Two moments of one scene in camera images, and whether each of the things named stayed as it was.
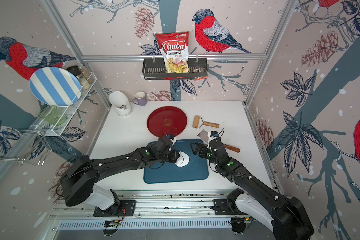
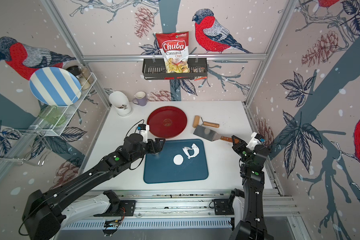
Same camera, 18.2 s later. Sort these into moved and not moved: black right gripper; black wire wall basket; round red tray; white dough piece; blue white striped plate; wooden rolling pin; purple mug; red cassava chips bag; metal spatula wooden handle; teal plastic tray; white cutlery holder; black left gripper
Moved: white dough piece; black right gripper; metal spatula wooden handle; black left gripper
Not moved: red cassava chips bag; blue white striped plate; wooden rolling pin; round red tray; white cutlery holder; purple mug; black wire wall basket; teal plastic tray
